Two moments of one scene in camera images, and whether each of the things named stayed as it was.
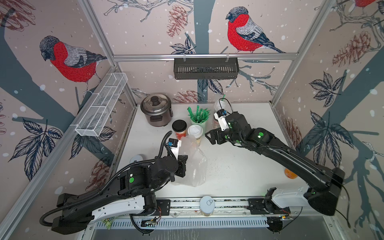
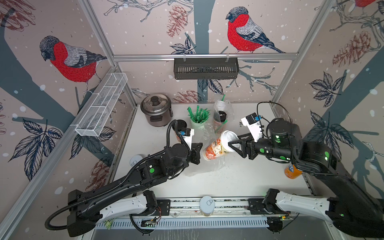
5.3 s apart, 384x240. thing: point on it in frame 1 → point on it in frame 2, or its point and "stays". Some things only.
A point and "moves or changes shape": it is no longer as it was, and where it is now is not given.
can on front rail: (207, 205) stays
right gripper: (212, 139) → (246, 142)
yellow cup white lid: (196, 131) → (220, 146)
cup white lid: (221, 104) stays
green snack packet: (108, 221) stays
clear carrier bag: (197, 163) moves or changes shape
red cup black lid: (179, 127) stays
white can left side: (136, 157) stays
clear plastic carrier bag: (221, 104) stays
